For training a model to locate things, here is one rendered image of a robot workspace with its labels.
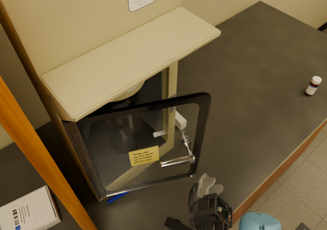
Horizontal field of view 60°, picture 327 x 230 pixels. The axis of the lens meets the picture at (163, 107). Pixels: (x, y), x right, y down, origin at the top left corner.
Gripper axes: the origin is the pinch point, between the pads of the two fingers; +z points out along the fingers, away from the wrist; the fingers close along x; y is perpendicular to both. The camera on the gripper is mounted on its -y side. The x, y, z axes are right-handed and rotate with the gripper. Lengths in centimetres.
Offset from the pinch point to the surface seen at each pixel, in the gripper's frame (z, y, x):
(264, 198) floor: 64, -35, -106
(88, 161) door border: -8.6, -13.2, 27.5
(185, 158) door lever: -2.4, 3.1, 11.3
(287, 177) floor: 82, -21, -115
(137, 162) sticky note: -2.7, -8.9, 16.5
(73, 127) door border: -11.0, -3.4, 37.8
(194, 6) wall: 84, 0, 19
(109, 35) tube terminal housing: -2.7, 12.9, 45.5
